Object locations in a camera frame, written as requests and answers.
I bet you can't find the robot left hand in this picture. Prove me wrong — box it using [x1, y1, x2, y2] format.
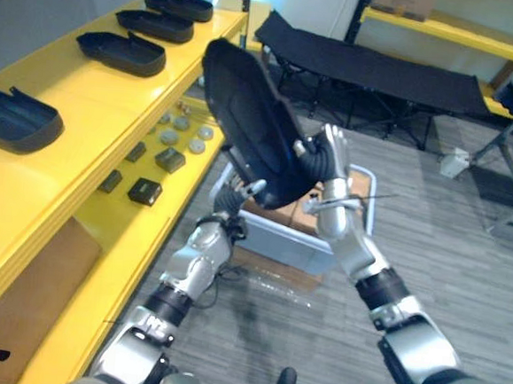
[212, 174, 268, 219]

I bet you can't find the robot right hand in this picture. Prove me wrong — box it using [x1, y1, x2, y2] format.
[290, 121, 354, 186]

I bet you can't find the yellow metal shelf unit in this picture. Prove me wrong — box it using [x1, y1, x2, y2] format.
[0, 0, 273, 384]
[338, 0, 513, 129]

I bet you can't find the black plastic housing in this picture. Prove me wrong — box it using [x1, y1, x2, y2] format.
[143, 0, 215, 24]
[0, 84, 68, 158]
[190, 35, 335, 214]
[74, 27, 169, 80]
[113, 5, 196, 45]

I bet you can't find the white power adapter box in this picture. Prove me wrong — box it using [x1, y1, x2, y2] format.
[439, 145, 471, 179]

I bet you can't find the grey plastic crate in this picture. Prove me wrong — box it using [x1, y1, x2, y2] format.
[203, 152, 379, 280]

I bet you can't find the small dark box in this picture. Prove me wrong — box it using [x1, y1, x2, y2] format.
[126, 176, 164, 208]
[124, 140, 149, 164]
[97, 168, 124, 195]
[153, 145, 187, 176]

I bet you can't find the brown cardboard box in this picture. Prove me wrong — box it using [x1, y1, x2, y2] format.
[369, 0, 437, 24]
[0, 209, 105, 384]

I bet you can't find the black cable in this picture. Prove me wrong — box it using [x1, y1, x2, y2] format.
[193, 261, 247, 313]

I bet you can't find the black folding cot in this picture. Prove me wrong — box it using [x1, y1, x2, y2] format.
[245, 8, 501, 156]

